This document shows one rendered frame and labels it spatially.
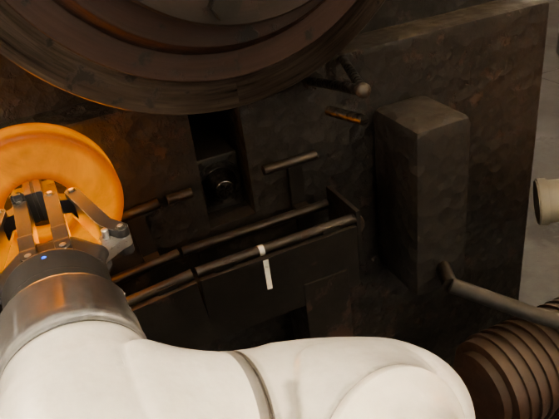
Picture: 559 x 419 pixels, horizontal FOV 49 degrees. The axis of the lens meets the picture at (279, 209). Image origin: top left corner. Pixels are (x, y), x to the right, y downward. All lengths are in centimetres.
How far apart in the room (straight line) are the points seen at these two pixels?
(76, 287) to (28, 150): 21
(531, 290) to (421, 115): 109
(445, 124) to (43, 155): 43
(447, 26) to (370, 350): 54
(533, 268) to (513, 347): 105
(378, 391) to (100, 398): 14
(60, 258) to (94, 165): 18
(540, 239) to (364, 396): 167
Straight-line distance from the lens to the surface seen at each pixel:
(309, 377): 35
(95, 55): 54
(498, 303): 81
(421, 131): 72
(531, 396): 82
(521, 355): 82
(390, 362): 36
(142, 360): 34
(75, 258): 45
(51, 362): 35
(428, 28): 82
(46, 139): 59
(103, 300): 40
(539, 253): 193
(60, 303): 39
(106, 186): 61
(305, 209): 76
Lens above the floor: 109
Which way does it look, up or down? 31 degrees down
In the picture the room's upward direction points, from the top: 8 degrees counter-clockwise
